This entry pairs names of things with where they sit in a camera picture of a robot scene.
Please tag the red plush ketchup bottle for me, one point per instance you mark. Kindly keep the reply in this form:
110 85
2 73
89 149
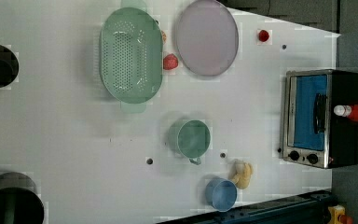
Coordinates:
347 111

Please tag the silver toaster oven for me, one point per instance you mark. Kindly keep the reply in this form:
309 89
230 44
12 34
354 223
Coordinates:
313 134

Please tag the small red ball toy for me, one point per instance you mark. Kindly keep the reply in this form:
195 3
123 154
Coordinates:
263 36

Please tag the yellow plush banana toy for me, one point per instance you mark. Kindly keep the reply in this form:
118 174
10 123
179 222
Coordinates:
242 173

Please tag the lavender round plate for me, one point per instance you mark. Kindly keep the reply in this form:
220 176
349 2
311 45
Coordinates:
207 38

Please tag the blue cup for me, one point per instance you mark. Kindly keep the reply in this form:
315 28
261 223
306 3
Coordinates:
221 194

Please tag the green mug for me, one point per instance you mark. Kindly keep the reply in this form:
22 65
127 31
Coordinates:
191 138

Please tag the red strawberry toy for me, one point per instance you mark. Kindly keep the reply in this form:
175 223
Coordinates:
170 62

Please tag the orange slice toy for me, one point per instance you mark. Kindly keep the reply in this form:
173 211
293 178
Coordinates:
164 37

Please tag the green perforated colander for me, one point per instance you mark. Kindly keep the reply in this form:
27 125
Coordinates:
131 46

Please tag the dark blue metal rail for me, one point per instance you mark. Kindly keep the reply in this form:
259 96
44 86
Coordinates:
307 208

